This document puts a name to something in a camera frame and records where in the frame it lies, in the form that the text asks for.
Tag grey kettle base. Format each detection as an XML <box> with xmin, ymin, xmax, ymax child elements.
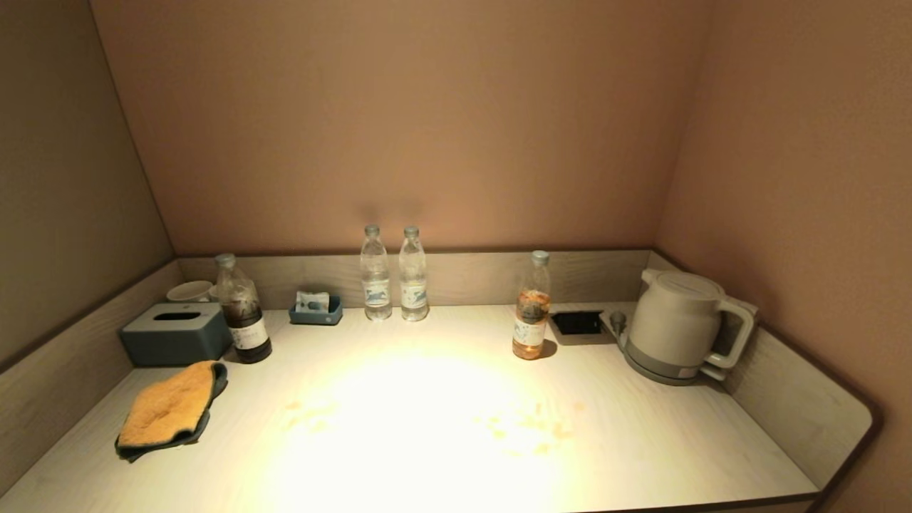
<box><xmin>624</xmin><ymin>341</ymin><xmax>727</xmax><ymax>386</ymax></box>

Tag black recessed power socket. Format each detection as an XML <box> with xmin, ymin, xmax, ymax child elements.
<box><xmin>549</xmin><ymin>309</ymin><xmax>612</xmax><ymax>345</ymax></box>

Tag clear water bottle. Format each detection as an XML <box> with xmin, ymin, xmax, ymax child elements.
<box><xmin>398</xmin><ymin>226</ymin><xmax>430</xmax><ymax>322</ymax></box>
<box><xmin>360</xmin><ymin>224</ymin><xmax>393</xmax><ymax>321</ymax></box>

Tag grey-blue tissue box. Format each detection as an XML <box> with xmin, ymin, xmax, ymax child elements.
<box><xmin>119</xmin><ymin>302</ymin><xmax>233</xmax><ymax>367</ymax></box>

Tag orange microfiber cloth grey edge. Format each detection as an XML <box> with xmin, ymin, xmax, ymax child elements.
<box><xmin>115</xmin><ymin>361</ymin><xmax>229</xmax><ymax>462</ymax></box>

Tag dark drink plastic bottle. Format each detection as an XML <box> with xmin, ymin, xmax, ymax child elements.
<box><xmin>215</xmin><ymin>253</ymin><xmax>273</xmax><ymax>364</ymax></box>

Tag orange tea plastic bottle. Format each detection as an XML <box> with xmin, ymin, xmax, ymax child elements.
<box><xmin>512</xmin><ymin>250</ymin><xmax>551</xmax><ymax>361</ymax></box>

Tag white electric kettle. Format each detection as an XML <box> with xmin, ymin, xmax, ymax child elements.
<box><xmin>627</xmin><ymin>269</ymin><xmax>757</xmax><ymax>378</ymax></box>

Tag white ceramic cup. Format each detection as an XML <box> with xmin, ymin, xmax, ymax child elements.
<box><xmin>166</xmin><ymin>280</ymin><xmax>216</xmax><ymax>303</ymax></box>

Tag small blue tray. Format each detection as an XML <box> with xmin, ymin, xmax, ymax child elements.
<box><xmin>289</xmin><ymin>295</ymin><xmax>343</xmax><ymax>326</ymax></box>

